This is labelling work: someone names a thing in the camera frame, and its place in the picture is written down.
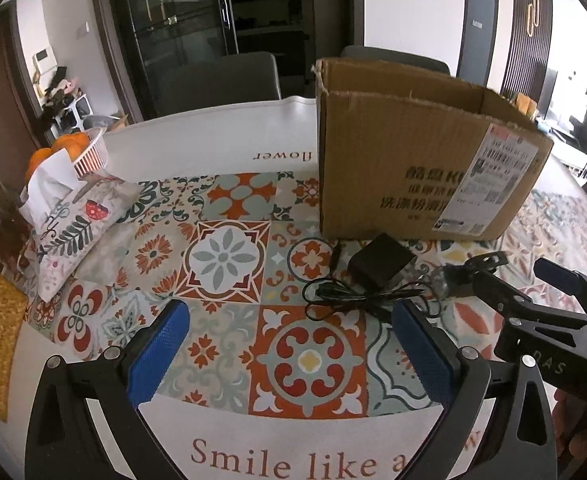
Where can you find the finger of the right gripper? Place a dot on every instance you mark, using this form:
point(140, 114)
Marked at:
point(519, 310)
point(572, 283)

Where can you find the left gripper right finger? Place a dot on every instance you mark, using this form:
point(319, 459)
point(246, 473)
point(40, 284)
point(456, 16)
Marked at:
point(518, 442)

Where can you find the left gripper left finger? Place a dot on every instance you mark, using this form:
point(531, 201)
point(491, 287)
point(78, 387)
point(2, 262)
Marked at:
point(63, 442)

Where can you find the right hand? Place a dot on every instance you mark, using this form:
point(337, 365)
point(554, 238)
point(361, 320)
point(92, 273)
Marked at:
point(570, 424)

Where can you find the black rectangular device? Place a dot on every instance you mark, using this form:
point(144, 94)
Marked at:
point(455, 280)

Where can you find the brown cardboard box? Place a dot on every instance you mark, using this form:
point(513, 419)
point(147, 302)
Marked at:
point(419, 155)

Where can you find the floral tissue pouch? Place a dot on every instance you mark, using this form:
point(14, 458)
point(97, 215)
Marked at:
point(69, 216)

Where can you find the patterned tile table mat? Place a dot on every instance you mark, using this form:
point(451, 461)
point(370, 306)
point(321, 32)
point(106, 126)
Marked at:
point(238, 249)

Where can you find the white basket of oranges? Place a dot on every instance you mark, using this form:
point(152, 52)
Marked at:
point(87, 152)

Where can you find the dark dining chair right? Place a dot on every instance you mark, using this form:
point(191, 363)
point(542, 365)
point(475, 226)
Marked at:
point(378, 54)

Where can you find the dark dining chair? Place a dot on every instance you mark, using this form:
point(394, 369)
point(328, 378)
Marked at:
point(378, 54)
point(239, 78)

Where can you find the dark dining chair left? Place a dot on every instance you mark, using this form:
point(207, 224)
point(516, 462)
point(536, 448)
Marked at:
point(239, 78)

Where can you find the black power adapter with cable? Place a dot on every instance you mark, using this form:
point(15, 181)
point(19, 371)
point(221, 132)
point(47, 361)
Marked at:
point(379, 279)

